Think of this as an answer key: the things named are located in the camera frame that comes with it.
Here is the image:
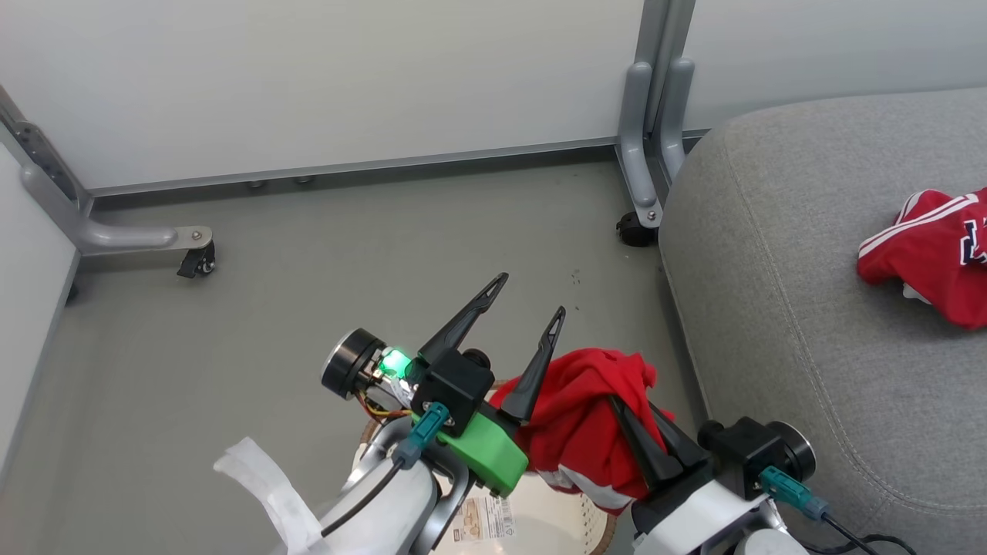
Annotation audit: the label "grey curved partition leg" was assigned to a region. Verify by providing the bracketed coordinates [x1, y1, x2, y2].
[0, 85, 214, 259]

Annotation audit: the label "white fabric strip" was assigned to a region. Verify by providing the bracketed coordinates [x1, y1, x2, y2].
[214, 436, 328, 555]

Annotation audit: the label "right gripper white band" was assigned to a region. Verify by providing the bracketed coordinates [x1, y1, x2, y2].
[608, 395, 817, 555]

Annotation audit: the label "paper label sticker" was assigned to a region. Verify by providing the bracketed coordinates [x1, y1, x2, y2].
[450, 496, 516, 543]

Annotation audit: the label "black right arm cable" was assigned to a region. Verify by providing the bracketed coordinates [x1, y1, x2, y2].
[802, 515, 920, 555]

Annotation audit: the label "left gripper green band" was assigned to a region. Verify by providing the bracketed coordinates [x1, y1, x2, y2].
[322, 272, 567, 499]

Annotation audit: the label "red jersey navy lettering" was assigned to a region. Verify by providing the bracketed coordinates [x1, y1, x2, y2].
[857, 187, 987, 331]

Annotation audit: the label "white perforated laundry basket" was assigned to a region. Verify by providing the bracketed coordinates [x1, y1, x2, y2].
[353, 378, 619, 555]

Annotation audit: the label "grey partition base rail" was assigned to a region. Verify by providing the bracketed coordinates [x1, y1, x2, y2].
[83, 128, 710, 198]

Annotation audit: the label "grey fabric sofa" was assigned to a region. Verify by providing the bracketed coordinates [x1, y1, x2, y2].
[658, 87, 987, 555]

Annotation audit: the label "teal camera connector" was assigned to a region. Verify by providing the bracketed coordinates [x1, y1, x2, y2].
[759, 466, 830, 522]
[396, 402, 451, 470]

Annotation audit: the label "teal right camera connector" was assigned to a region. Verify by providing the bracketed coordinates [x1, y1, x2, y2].
[759, 466, 830, 522]

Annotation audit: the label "black caster wheel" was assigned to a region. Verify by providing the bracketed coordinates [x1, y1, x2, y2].
[176, 241, 217, 280]
[615, 211, 657, 248]

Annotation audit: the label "teal left camera connector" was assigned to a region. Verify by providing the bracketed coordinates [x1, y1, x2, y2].
[396, 402, 451, 470]

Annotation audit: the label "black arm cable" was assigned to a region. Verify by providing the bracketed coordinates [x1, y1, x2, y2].
[802, 515, 920, 555]
[319, 458, 406, 539]

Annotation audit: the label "red garment white stripes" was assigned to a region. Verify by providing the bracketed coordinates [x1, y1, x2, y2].
[489, 348, 676, 516]

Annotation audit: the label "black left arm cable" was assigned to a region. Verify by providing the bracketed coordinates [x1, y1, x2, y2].
[319, 458, 406, 539]

